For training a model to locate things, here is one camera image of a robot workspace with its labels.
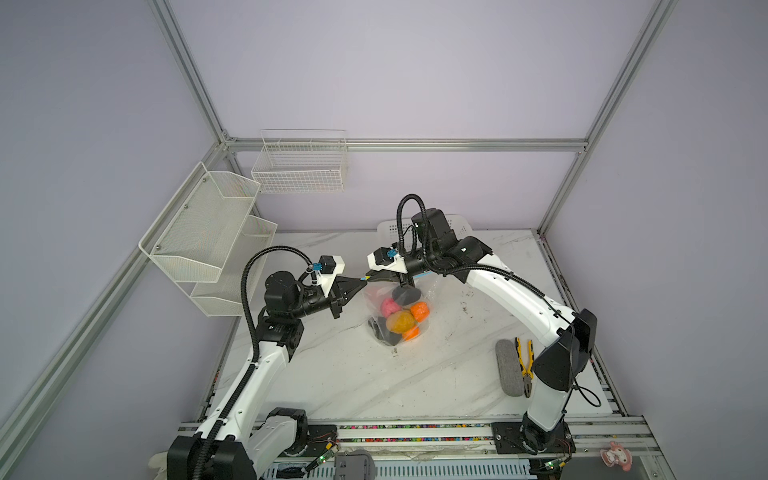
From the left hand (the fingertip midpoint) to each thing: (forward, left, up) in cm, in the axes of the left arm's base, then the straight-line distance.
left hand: (363, 282), depth 70 cm
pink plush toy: (-32, -61, -25) cm, 73 cm away
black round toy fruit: (-4, -6, -21) cm, 22 cm away
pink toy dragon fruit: (+5, -6, -19) cm, 21 cm away
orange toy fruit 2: (-2, -13, -22) cm, 26 cm away
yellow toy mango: (-1, -9, -18) cm, 20 cm away
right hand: (+1, -1, +3) cm, 3 cm away
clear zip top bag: (+6, -2, -13) cm, 14 cm away
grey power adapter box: (-34, +1, -27) cm, 43 cm away
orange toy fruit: (+2, -15, -16) cm, 22 cm away
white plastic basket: (+40, -33, -19) cm, 55 cm away
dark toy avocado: (+2, -11, -9) cm, 14 cm away
